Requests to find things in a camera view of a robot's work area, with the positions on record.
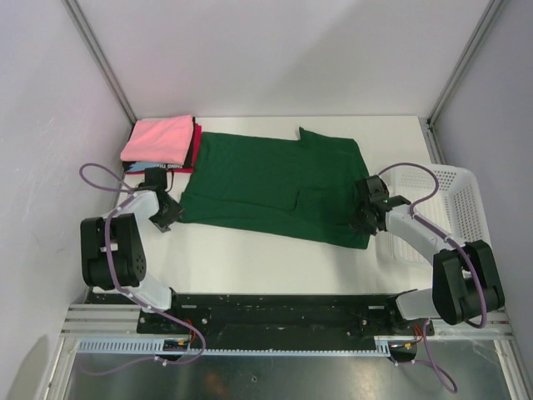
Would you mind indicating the white perforated plastic basket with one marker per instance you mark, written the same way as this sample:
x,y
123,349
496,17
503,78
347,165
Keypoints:
x,y
452,202

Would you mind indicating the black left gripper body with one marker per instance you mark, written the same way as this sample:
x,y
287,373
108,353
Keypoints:
x,y
167,214

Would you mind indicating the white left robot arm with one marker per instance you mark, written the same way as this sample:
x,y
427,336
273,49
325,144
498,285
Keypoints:
x,y
112,253

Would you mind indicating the black printed folded t shirt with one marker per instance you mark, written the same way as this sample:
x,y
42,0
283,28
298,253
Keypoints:
x,y
189,156

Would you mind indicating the right aluminium frame post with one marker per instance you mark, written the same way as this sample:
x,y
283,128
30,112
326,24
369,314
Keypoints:
x,y
488,19

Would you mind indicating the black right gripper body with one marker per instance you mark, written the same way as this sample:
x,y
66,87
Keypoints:
x,y
361,220

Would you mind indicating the red folded t shirt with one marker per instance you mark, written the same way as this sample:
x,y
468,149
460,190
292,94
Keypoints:
x,y
195,146

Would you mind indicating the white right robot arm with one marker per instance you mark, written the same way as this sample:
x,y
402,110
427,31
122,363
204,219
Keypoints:
x,y
465,282

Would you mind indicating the aluminium frame post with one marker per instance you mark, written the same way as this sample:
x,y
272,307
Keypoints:
x,y
488,19
88,36

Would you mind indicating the left aluminium frame post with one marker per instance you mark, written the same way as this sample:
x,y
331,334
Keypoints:
x,y
88,36

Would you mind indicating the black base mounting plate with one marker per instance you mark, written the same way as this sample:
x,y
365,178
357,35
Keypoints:
x,y
364,315

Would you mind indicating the green t shirt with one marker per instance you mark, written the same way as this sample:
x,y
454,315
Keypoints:
x,y
303,188

